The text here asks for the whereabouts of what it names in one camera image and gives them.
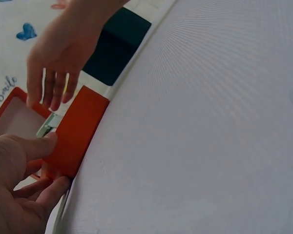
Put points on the person's right hand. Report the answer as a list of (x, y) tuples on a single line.
[(63, 46)]

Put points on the person's left hand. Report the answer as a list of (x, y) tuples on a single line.
[(5, 185)]

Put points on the person's left thumb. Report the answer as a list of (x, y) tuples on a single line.
[(36, 146)]

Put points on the person's right fingers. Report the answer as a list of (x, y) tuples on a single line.
[(51, 92)]

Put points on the silver metal clip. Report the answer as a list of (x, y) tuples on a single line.
[(47, 125)]

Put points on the orange box lid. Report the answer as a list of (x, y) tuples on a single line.
[(78, 129)]

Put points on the orange open box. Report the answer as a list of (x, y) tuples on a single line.
[(17, 114)]

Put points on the dark green box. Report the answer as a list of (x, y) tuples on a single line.
[(112, 48)]

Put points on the white tray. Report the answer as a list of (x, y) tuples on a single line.
[(158, 17)]

